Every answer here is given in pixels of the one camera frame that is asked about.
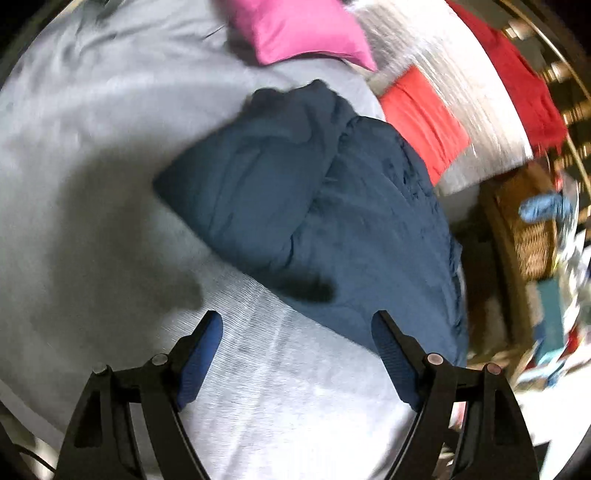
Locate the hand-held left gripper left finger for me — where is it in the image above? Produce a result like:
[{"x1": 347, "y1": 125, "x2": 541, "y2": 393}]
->
[{"x1": 58, "y1": 310, "x2": 225, "y2": 480}]

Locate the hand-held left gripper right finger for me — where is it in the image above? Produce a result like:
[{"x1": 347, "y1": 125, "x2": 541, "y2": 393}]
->
[{"x1": 370, "y1": 310, "x2": 541, "y2": 480}]

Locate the dark blue garment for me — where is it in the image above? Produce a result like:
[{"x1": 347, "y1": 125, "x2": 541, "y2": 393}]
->
[{"x1": 152, "y1": 79, "x2": 470, "y2": 368}]

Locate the wicker basket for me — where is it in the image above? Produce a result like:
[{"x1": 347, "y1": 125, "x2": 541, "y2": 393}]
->
[{"x1": 480, "y1": 161, "x2": 574, "y2": 283}]

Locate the light blue cloth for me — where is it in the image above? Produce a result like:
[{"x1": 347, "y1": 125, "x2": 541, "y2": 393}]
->
[{"x1": 519, "y1": 191, "x2": 574, "y2": 223}]

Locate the grey bed sheet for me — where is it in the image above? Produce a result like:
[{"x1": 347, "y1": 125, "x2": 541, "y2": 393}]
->
[{"x1": 0, "y1": 0, "x2": 481, "y2": 480}]

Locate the pink pillow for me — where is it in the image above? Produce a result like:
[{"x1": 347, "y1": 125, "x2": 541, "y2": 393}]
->
[{"x1": 226, "y1": 0, "x2": 378, "y2": 73}]

